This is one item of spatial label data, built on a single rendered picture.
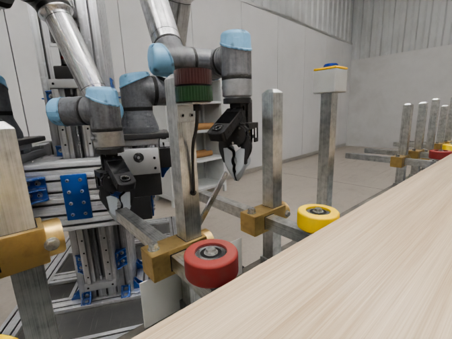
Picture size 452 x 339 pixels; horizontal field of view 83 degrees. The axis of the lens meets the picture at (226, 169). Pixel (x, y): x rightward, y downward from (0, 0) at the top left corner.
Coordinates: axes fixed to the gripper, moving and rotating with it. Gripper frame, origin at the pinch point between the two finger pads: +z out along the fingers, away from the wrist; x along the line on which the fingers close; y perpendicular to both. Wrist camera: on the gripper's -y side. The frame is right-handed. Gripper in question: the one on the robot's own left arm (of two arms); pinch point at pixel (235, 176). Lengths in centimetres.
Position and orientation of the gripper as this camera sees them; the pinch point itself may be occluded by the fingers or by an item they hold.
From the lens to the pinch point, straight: 67.8
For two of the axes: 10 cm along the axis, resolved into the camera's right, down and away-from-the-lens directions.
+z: 0.4, 9.8, 2.2
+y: 5.0, -2.1, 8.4
